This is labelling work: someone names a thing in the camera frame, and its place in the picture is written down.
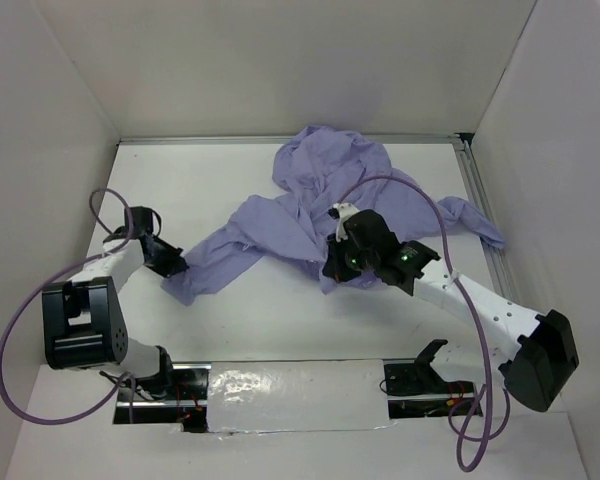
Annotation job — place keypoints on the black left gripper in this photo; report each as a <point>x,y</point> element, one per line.
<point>174,262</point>

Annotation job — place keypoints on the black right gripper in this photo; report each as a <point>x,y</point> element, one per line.
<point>334,266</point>

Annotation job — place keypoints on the lavender zip jacket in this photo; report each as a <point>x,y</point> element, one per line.
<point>315,169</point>

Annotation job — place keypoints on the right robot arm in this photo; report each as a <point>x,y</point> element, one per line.
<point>529,354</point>

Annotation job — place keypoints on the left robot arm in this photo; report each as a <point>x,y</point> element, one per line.
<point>83,321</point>

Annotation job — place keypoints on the white taped front panel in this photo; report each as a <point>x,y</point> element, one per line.
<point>305,396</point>

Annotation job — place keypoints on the aluminium frame rail back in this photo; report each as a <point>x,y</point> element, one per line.
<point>453,139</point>

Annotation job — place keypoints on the aluminium frame rail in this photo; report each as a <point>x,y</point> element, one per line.
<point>490,225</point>
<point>453,139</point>

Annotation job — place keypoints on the aluminium frame rail right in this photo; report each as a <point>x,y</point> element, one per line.
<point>490,225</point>

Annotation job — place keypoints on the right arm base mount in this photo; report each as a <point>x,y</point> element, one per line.
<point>414,390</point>

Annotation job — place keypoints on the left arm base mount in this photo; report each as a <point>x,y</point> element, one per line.
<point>183,402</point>

